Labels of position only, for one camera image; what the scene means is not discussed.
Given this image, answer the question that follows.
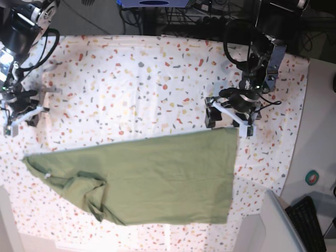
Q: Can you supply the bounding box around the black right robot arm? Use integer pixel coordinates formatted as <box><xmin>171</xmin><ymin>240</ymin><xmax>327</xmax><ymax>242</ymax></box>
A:
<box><xmin>1</xmin><ymin>1</ymin><xmax>60</xmax><ymax>129</ymax></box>

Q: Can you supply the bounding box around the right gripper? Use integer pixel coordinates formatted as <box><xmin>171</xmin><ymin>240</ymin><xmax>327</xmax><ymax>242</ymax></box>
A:
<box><xmin>3</xmin><ymin>90</ymin><xmax>50</xmax><ymax>127</ymax></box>

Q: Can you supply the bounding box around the green tape roll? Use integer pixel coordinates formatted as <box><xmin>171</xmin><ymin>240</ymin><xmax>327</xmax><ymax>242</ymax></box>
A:
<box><xmin>305</xmin><ymin>170</ymin><xmax>320</xmax><ymax>186</ymax></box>

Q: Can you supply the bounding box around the green t-shirt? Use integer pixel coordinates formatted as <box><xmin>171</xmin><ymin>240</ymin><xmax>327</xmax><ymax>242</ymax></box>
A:
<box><xmin>23</xmin><ymin>128</ymin><xmax>238</xmax><ymax>226</ymax></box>

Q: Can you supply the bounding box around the blue white box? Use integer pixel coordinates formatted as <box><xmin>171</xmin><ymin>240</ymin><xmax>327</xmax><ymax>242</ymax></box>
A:
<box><xmin>117</xmin><ymin>0</ymin><xmax>196</xmax><ymax>8</ymax></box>

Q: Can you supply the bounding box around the terrazzo patterned tablecloth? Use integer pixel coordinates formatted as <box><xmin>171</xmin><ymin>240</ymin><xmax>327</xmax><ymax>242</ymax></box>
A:
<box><xmin>1</xmin><ymin>36</ymin><xmax>309</xmax><ymax>251</ymax></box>

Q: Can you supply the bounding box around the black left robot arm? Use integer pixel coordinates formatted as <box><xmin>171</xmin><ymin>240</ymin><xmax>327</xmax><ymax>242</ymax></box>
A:
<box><xmin>205</xmin><ymin>1</ymin><xmax>309</xmax><ymax>131</ymax></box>

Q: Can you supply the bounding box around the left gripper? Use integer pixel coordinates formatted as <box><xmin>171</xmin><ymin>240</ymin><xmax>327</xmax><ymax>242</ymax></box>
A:
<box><xmin>205</xmin><ymin>88</ymin><xmax>261</xmax><ymax>129</ymax></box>

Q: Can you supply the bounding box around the black keyboard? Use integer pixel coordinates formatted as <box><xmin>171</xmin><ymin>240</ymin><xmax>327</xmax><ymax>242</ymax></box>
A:
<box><xmin>285</xmin><ymin>196</ymin><xmax>327</xmax><ymax>252</ymax></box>

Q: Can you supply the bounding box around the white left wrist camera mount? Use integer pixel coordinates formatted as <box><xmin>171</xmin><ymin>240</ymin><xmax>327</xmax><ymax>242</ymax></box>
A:
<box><xmin>212</xmin><ymin>101</ymin><xmax>257</xmax><ymax>138</ymax></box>

